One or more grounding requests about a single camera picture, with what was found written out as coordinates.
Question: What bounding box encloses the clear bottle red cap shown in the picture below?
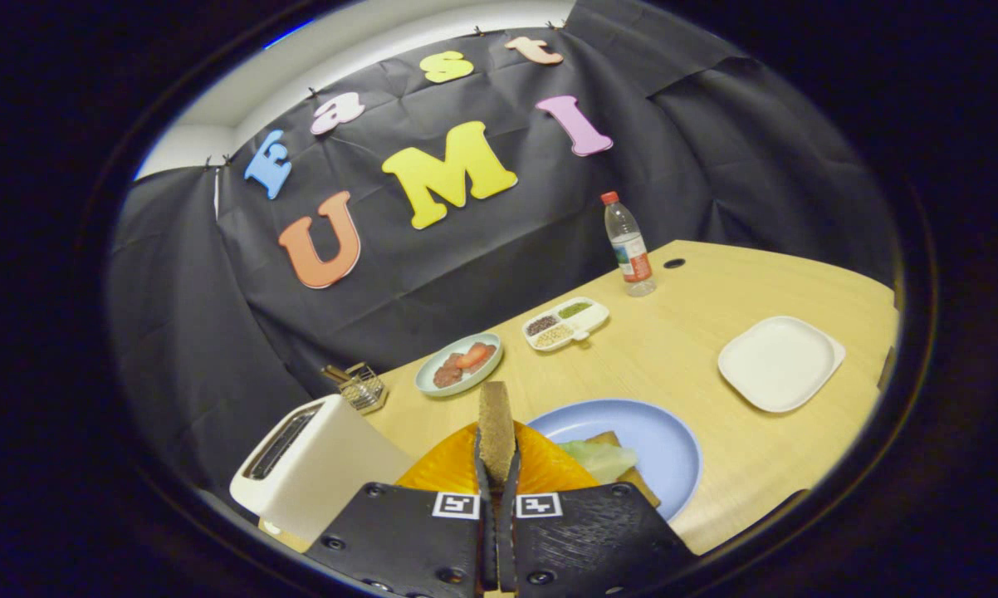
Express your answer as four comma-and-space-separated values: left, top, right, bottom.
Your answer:
600, 191, 658, 297

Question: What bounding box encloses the pale green round plate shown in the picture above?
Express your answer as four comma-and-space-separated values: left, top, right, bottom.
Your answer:
414, 332, 504, 398

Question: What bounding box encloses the toasted bread slice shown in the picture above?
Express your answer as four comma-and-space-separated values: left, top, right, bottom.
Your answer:
586, 431, 663, 508

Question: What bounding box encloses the wire utensil basket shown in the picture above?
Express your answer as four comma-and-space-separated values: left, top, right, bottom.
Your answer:
322, 362, 389, 414

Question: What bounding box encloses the brown meat slice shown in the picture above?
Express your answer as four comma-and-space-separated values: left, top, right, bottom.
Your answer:
433, 353, 467, 389

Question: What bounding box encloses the white toaster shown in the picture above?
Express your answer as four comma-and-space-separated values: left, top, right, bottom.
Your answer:
230, 395, 417, 545

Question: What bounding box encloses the blue round plate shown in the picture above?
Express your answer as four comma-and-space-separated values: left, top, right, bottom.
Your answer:
526, 399, 703, 522

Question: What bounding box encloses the white square plate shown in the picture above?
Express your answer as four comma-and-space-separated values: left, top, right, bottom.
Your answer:
717, 316, 846, 414

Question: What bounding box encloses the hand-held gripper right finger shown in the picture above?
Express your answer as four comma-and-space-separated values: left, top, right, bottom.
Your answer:
497, 422, 699, 598

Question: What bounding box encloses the green lettuce leaf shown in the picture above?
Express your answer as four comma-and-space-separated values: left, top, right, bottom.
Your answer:
559, 440, 638, 484

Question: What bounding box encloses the brown bread slice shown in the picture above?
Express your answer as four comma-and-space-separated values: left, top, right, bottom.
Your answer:
477, 381, 518, 493

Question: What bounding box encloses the white divided grain tray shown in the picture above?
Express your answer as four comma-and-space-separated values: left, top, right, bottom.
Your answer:
522, 297, 610, 352

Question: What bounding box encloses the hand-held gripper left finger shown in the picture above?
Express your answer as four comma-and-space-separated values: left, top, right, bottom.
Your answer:
304, 422, 500, 598

